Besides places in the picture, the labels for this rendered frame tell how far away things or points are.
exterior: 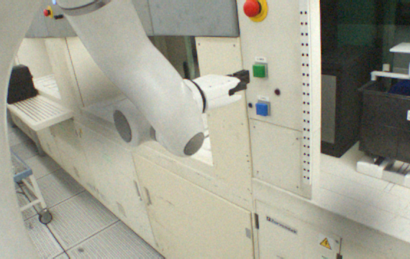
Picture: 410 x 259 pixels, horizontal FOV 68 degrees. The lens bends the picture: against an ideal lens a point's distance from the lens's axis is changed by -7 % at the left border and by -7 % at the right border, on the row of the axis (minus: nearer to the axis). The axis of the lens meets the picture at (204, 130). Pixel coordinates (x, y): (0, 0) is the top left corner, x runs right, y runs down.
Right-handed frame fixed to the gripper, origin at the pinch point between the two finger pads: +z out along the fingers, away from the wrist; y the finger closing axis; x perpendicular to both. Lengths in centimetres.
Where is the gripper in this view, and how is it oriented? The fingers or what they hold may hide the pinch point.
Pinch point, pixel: (241, 78)
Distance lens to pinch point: 77.0
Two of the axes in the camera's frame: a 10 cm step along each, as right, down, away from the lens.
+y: 6.7, 2.2, -7.1
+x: -1.3, -9.1, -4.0
